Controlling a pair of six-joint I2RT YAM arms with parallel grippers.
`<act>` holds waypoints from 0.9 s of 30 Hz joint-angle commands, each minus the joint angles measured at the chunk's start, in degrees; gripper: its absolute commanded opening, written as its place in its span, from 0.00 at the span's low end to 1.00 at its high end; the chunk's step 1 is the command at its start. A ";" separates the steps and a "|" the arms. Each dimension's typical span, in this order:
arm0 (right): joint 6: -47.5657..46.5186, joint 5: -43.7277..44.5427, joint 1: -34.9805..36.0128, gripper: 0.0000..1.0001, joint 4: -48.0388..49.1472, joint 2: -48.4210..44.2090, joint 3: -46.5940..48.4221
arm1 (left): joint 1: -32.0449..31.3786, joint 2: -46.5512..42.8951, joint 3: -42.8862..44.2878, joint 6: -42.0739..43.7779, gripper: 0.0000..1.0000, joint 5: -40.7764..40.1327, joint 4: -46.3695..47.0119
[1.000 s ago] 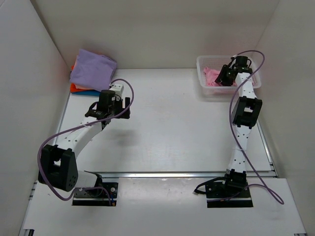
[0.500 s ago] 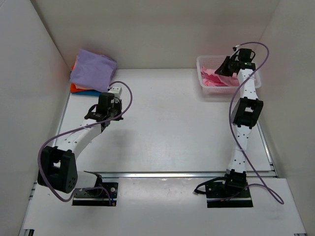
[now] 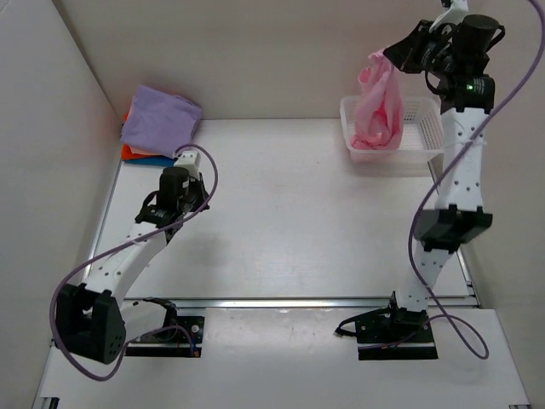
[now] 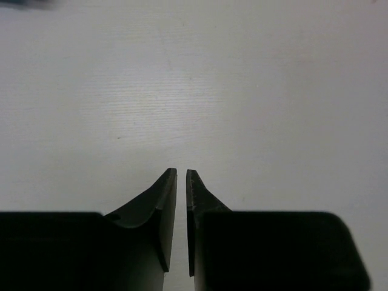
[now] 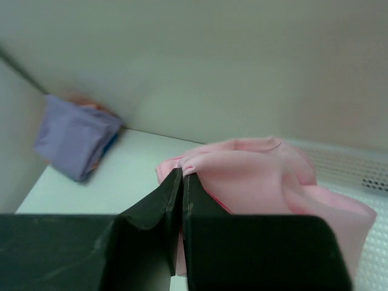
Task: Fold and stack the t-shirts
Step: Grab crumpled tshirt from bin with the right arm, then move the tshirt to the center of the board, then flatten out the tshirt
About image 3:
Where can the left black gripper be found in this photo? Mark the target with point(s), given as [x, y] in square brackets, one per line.
[200, 183]

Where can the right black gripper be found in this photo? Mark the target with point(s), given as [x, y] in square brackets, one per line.
[404, 55]

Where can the pink t shirt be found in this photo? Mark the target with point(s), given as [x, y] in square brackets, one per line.
[378, 116]

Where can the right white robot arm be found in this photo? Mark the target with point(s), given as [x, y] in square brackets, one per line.
[457, 55]

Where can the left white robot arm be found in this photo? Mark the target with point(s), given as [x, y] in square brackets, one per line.
[93, 319]

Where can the blue folded t shirt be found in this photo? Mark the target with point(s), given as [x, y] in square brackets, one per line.
[154, 161]

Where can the orange folded t shirt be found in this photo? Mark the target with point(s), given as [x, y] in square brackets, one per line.
[128, 153]

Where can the purple folded t shirt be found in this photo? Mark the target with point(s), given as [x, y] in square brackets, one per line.
[158, 122]

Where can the white plastic basket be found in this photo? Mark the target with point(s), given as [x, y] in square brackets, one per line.
[422, 139]

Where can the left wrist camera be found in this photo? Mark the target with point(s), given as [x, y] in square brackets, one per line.
[189, 160]

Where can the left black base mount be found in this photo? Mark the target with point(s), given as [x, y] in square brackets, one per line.
[170, 336]

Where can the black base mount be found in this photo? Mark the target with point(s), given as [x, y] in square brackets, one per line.
[170, 336]
[391, 333]

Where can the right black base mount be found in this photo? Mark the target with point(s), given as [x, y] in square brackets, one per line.
[391, 333]

